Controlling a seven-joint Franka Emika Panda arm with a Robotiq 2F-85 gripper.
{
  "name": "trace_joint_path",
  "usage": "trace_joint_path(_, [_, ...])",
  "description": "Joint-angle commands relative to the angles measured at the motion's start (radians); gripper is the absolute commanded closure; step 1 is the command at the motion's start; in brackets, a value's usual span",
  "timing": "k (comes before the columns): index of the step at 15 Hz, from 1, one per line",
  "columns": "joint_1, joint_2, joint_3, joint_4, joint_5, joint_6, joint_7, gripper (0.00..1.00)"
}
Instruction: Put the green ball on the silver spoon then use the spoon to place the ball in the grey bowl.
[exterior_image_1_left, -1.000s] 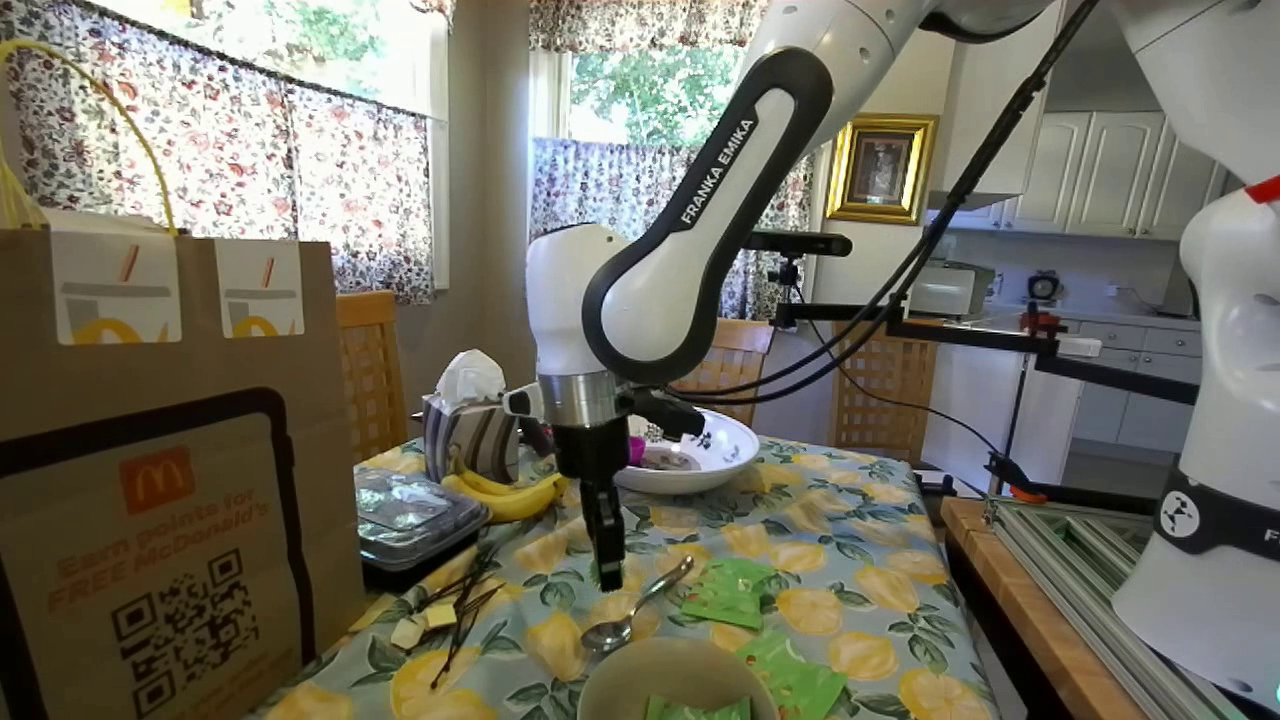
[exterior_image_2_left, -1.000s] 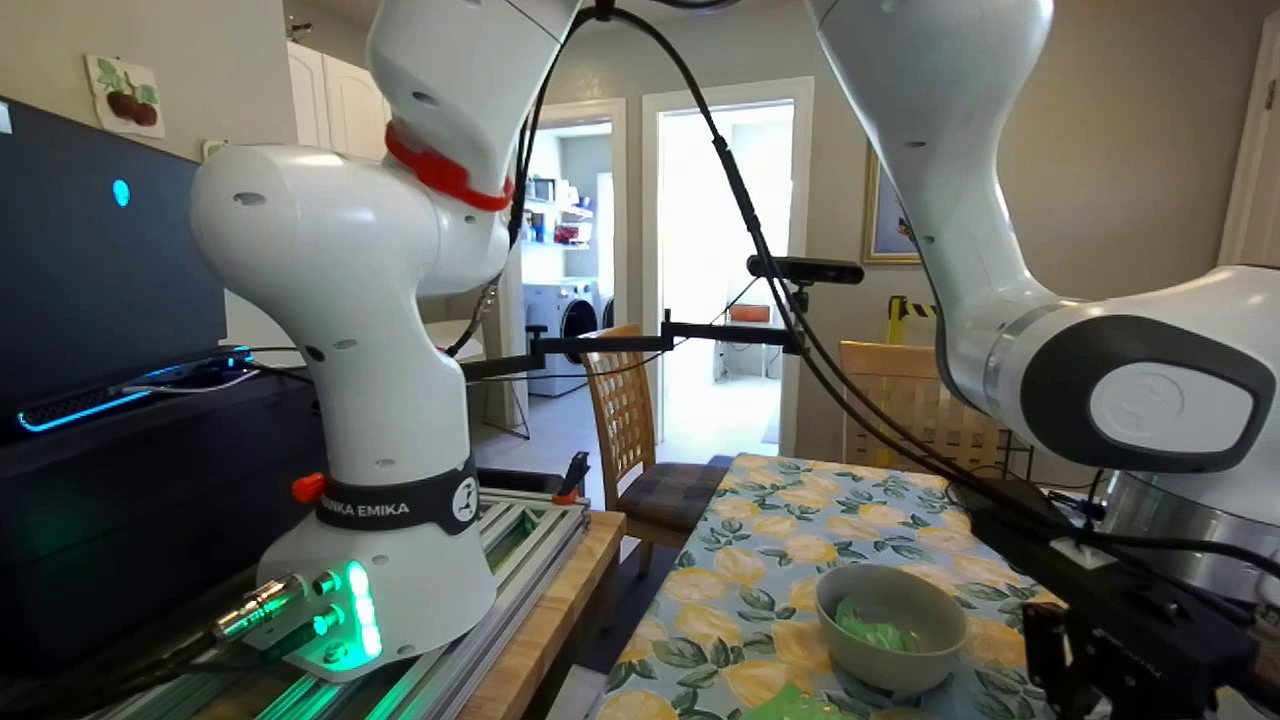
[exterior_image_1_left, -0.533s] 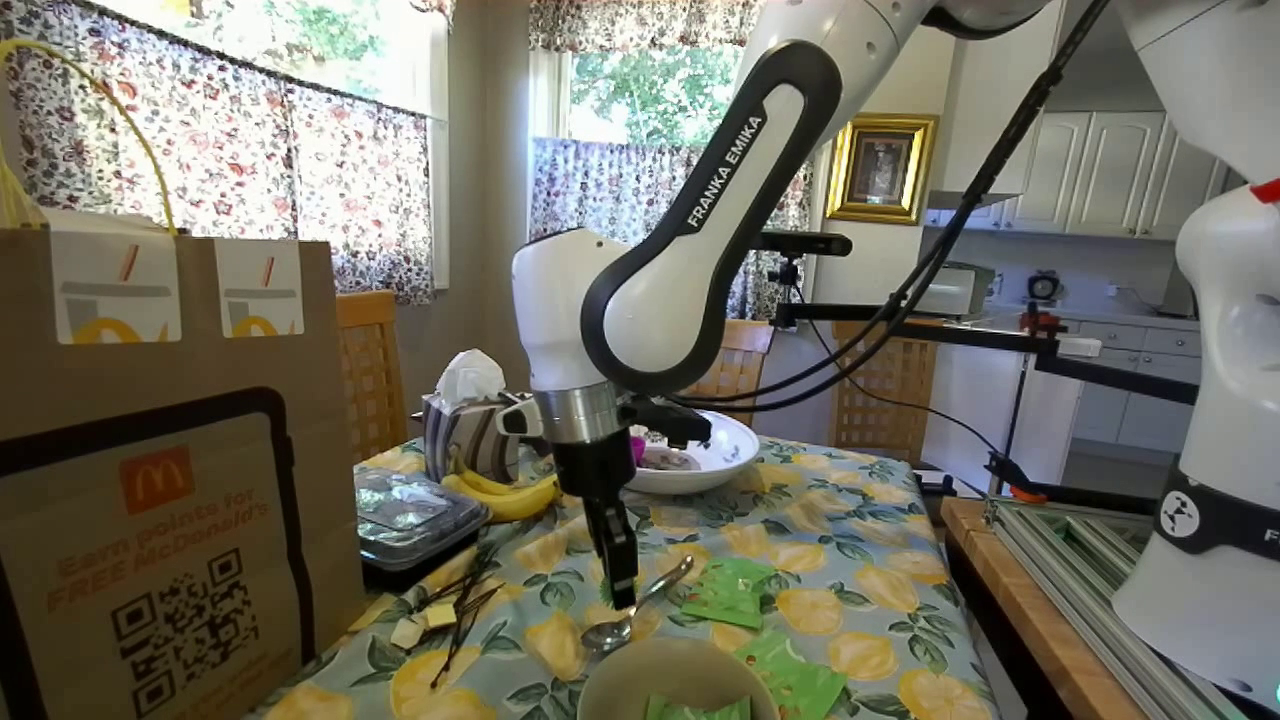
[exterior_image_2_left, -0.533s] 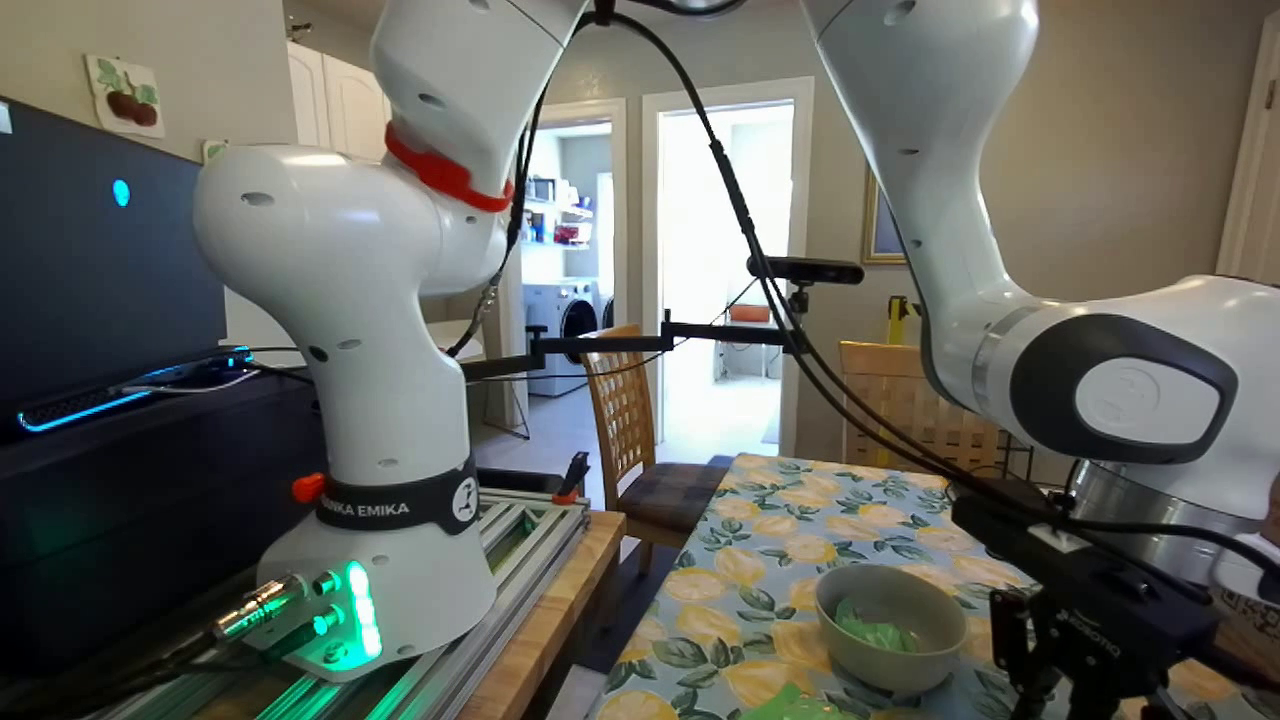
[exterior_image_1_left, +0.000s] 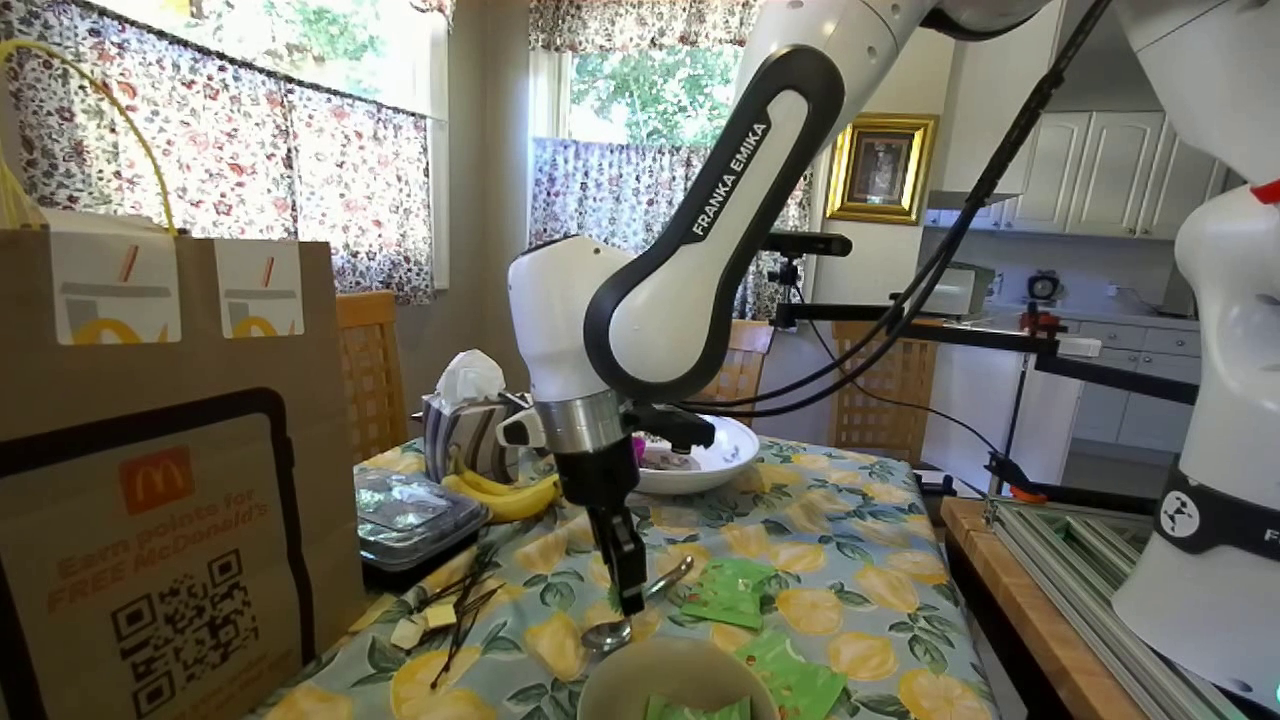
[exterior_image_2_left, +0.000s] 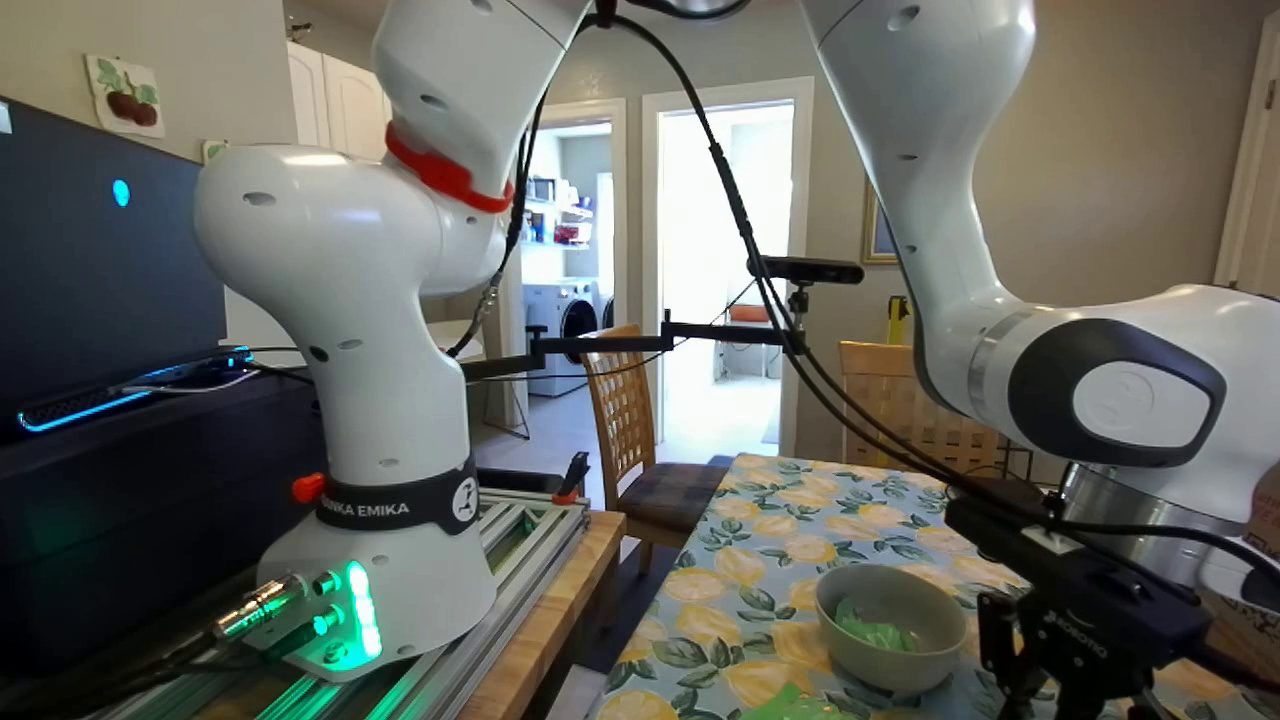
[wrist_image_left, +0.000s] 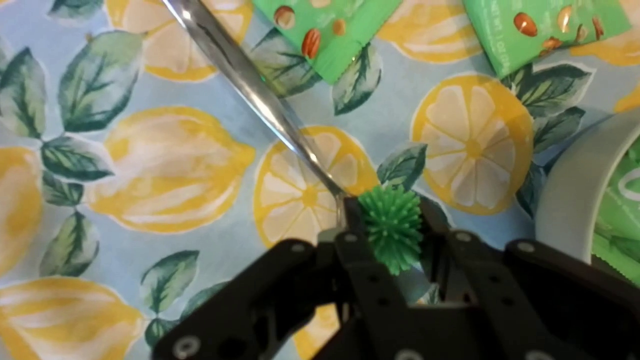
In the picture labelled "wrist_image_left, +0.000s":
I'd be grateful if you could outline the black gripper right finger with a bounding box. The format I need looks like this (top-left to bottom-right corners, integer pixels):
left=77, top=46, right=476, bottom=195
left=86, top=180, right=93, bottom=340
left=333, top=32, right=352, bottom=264
left=418, top=198, right=640, bottom=360

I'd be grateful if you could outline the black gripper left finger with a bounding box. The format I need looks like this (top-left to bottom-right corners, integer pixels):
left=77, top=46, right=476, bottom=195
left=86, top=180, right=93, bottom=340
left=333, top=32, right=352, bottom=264
left=149, top=197, right=418, bottom=360

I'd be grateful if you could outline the green spiky ball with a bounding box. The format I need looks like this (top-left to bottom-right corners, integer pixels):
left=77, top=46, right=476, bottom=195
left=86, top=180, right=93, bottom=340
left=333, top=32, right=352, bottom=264
left=357, top=185, right=425, bottom=277

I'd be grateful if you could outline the silver metal spoon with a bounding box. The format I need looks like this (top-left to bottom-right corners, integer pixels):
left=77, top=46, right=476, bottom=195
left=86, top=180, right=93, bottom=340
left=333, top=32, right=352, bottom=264
left=159, top=0, right=352, bottom=203

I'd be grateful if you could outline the grey ceramic bowl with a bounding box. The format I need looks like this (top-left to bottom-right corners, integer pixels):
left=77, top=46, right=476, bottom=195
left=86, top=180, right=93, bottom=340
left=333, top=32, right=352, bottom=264
left=533, top=108, right=640, bottom=290

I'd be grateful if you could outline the green plastic packet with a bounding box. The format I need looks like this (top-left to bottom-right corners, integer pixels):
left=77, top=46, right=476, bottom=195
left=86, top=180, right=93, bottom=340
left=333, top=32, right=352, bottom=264
left=589, top=136, right=640, bottom=286

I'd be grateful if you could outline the lemon print tablecloth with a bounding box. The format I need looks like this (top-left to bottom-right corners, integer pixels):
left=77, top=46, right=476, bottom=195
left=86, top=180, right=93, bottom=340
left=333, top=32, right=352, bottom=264
left=0, top=0, right=640, bottom=360

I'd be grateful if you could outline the green nut snack packet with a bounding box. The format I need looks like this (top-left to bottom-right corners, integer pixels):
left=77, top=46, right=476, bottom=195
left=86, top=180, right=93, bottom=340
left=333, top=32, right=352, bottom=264
left=459, top=0, right=634, bottom=80
left=250, top=0, right=385, bottom=87

